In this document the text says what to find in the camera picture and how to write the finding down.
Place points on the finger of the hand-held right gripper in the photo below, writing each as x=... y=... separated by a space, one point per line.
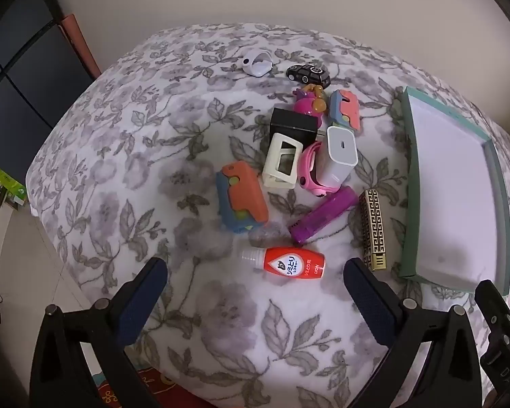
x=491 y=301

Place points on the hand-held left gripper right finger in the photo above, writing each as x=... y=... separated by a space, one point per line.
x=369 y=301

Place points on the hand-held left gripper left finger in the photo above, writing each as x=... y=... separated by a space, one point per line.
x=142 y=301

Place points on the gold patterned lighter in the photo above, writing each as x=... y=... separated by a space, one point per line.
x=374 y=229

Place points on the red small bottle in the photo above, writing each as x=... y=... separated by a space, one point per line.
x=289 y=263

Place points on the purple lighter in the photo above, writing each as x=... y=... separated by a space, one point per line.
x=323 y=216

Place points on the green-edged white box tray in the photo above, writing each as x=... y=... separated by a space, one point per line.
x=450 y=195

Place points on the orange blue toy block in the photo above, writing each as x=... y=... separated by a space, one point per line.
x=242 y=195

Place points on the white charger block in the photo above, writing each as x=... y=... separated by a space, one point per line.
x=338 y=157

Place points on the pink toy car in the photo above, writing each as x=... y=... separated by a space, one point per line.
x=310 y=165

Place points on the cream plastic toy frame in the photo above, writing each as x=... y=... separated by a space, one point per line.
x=272 y=170

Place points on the pink blue toy block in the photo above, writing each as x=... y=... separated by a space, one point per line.
x=344 y=108

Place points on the pink dog toy figure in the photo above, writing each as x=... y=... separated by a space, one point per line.
x=306 y=104

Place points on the black toy car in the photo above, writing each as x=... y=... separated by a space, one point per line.
x=308 y=74

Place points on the red patterned mat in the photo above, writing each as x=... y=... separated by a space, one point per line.
x=153 y=384

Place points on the grey floral blanket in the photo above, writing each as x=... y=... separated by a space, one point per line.
x=153 y=136

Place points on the green plastic item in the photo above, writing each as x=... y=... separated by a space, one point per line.
x=0 y=180

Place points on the black charger block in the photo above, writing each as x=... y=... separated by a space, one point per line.
x=293 y=125

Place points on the dark cabinet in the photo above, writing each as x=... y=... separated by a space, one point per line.
x=21 y=72

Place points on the red-brown board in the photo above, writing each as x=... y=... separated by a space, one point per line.
x=78 y=38

